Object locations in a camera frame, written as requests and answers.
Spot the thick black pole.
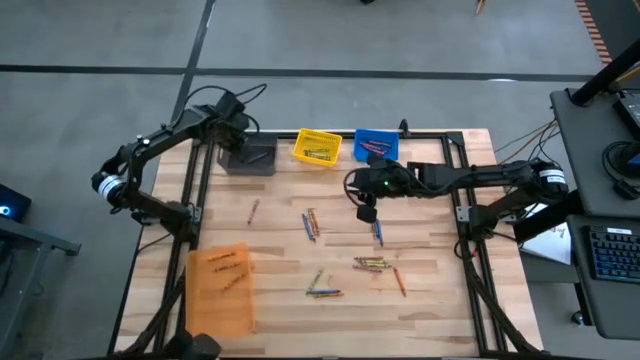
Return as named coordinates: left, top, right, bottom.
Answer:
left=513, top=189, right=586, bottom=244
left=569, top=38, right=640, bottom=107

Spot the loose wire bundle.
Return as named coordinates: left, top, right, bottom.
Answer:
left=494, top=118, right=564, bottom=161

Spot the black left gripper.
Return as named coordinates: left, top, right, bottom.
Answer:
left=199, top=92, right=250, bottom=161

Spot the grey desk top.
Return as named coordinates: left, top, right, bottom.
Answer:
left=549, top=87, right=640, bottom=219

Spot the dark grey plastic bin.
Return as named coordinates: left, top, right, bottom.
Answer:
left=218, top=133, right=279, bottom=177

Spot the dark device with blue light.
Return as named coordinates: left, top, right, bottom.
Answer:
left=0, top=183, right=32, bottom=225

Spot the red-orange crayon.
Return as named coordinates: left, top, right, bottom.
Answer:
left=219, top=272, right=249, bottom=294

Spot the black handheld device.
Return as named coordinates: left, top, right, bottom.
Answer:
left=166, top=328, right=223, bottom=360

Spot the orange translucent plastic bin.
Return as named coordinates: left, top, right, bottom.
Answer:
left=184, top=242, right=256, bottom=339

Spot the grey metal stand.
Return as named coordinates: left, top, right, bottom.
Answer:
left=0, top=217, right=82, bottom=360

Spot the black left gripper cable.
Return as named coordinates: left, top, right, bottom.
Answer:
left=177, top=83, right=268, bottom=136

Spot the grey keyboard shelf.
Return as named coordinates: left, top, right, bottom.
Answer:
left=566, top=214, right=640, bottom=341

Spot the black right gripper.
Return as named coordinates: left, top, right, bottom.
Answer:
left=347, top=159, right=414, bottom=225

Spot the yellow plastic basket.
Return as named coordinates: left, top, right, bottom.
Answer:
left=292, top=128, right=344, bottom=168

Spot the backlit black keyboard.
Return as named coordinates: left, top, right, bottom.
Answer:
left=588, top=225, right=640, bottom=285

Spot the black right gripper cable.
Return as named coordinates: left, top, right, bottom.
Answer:
left=342, top=169, right=364, bottom=209

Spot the blue plastic basket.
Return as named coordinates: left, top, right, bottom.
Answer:
left=353, top=128, right=401, bottom=164

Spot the white paper sheet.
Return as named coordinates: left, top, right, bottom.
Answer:
left=519, top=202, right=572, bottom=266

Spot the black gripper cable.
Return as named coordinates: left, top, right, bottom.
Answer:
left=177, top=83, right=268, bottom=136
left=342, top=169, right=364, bottom=209

